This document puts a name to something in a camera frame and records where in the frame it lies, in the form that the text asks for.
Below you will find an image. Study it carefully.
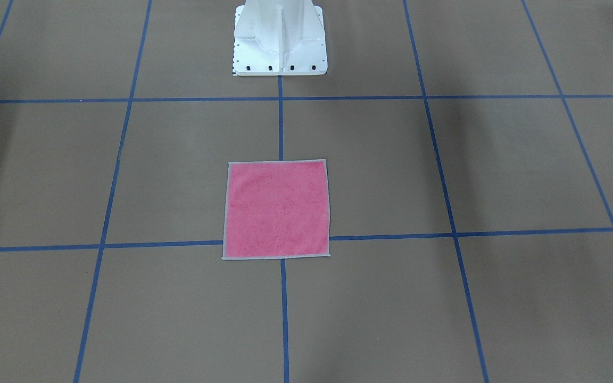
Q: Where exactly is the pink and grey towel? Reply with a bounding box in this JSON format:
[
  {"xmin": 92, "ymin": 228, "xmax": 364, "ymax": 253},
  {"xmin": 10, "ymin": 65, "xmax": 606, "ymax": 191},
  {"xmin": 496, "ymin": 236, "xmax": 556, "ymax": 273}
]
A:
[{"xmin": 222, "ymin": 159, "xmax": 330, "ymax": 260}]

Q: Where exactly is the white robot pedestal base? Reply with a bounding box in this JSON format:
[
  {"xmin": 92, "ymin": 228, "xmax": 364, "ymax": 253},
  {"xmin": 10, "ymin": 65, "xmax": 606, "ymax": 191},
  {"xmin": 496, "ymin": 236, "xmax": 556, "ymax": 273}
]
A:
[{"xmin": 232, "ymin": 1, "xmax": 328, "ymax": 76}]

